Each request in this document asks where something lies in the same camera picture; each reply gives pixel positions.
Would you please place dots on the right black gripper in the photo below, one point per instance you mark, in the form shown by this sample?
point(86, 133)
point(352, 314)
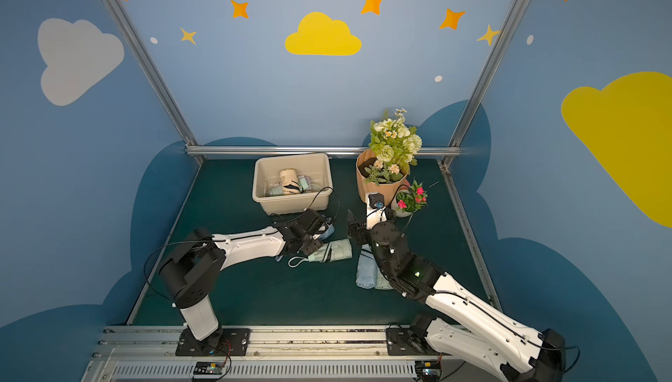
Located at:
point(360, 235)

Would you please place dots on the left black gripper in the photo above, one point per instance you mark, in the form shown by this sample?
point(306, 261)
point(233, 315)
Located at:
point(313, 229)

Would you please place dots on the green umbrella with black strap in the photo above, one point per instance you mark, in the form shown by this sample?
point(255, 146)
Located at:
point(338, 250)

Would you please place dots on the mint green umbrella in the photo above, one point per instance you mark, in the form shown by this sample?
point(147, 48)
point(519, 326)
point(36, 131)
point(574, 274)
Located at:
point(276, 189)

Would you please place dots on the beige striped umbrella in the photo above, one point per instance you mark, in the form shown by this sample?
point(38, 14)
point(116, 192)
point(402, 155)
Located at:
point(290, 182)

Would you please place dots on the light blue umbrella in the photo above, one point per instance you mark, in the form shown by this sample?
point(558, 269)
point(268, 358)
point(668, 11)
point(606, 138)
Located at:
point(327, 233)

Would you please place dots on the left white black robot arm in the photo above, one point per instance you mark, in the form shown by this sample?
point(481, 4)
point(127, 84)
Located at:
point(192, 268)

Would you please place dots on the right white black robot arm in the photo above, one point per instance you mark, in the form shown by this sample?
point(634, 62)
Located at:
point(467, 327)

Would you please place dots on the pale blue umbrella left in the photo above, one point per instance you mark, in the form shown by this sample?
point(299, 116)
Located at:
point(366, 272)

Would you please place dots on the beige plastic storage box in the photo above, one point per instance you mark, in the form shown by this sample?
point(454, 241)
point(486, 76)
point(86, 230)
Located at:
point(267, 172)

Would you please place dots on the pale green umbrella middle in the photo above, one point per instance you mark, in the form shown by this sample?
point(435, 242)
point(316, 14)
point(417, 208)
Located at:
point(380, 282)

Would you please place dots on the white pot with pink flowers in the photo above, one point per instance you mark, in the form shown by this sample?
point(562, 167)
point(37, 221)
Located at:
point(410, 198)

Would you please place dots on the orange pot with green flowers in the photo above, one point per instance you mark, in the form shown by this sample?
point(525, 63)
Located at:
point(386, 164)

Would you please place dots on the right circuit board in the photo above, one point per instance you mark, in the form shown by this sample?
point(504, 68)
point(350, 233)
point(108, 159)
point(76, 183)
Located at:
point(428, 371)

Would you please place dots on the circuit board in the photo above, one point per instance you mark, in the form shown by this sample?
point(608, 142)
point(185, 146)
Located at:
point(428, 371)
point(208, 370)

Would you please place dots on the left circuit board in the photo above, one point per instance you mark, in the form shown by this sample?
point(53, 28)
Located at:
point(208, 370)

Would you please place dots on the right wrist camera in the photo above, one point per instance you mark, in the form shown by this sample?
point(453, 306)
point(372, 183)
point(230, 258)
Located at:
point(376, 208)

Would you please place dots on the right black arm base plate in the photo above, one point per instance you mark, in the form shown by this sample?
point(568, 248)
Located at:
point(402, 341)

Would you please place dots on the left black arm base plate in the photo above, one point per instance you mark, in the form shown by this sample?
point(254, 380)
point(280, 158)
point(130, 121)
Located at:
point(231, 341)

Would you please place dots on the aluminium rail front frame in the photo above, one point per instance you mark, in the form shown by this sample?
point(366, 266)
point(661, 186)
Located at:
point(129, 353)

